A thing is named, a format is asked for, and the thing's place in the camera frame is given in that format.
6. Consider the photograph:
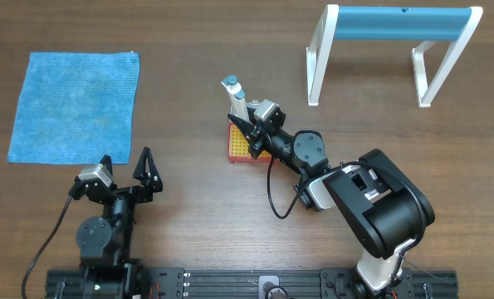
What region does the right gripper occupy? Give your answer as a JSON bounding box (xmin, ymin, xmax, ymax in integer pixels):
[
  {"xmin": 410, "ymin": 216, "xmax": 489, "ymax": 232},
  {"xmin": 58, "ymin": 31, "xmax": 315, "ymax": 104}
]
[{"xmin": 227, "ymin": 107, "xmax": 287, "ymax": 160}]

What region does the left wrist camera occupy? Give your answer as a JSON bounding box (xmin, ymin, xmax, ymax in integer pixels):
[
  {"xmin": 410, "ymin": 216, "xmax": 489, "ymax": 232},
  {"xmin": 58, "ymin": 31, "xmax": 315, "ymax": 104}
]
[{"xmin": 76, "ymin": 163, "xmax": 115, "ymax": 189}]

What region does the white pipette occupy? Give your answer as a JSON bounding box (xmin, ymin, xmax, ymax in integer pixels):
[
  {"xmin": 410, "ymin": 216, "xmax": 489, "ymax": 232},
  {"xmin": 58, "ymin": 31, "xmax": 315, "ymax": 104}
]
[{"xmin": 220, "ymin": 74, "xmax": 252, "ymax": 121}]

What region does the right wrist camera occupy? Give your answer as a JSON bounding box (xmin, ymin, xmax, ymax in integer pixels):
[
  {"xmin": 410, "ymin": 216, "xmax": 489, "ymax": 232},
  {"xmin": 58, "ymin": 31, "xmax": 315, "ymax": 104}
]
[{"xmin": 253, "ymin": 99, "xmax": 281, "ymax": 122}]

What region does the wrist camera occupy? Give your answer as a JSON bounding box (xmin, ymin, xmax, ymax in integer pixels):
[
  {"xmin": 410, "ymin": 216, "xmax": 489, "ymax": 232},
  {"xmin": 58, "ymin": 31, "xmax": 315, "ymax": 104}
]
[
  {"xmin": 76, "ymin": 163, "xmax": 115, "ymax": 189},
  {"xmin": 253, "ymin": 99, "xmax": 281, "ymax": 122}
]

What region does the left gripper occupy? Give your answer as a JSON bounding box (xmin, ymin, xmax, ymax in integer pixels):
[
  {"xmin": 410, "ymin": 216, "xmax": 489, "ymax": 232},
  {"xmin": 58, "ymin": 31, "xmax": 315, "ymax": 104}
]
[{"xmin": 67, "ymin": 146, "xmax": 164, "ymax": 204}]

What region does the white and blue stand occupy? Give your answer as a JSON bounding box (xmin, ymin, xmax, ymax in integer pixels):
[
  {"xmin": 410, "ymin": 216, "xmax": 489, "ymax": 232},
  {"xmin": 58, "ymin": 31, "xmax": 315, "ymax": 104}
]
[{"xmin": 306, "ymin": 3, "xmax": 484, "ymax": 109}]

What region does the blue cloth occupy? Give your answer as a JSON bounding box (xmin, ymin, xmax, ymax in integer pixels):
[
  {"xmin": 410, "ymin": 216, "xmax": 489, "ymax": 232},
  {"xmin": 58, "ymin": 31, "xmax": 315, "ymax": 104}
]
[{"xmin": 7, "ymin": 51, "xmax": 141, "ymax": 166}]

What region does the mounting rail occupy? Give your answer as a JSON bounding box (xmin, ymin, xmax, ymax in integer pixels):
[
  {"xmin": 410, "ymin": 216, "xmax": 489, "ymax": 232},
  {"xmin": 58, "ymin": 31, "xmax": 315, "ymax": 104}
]
[{"xmin": 45, "ymin": 267, "xmax": 459, "ymax": 299}]

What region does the red and yellow tip box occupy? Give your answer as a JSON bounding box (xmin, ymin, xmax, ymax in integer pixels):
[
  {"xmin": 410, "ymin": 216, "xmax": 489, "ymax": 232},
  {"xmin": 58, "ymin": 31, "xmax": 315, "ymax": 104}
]
[{"xmin": 227, "ymin": 98, "xmax": 275, "ymax": 164}]

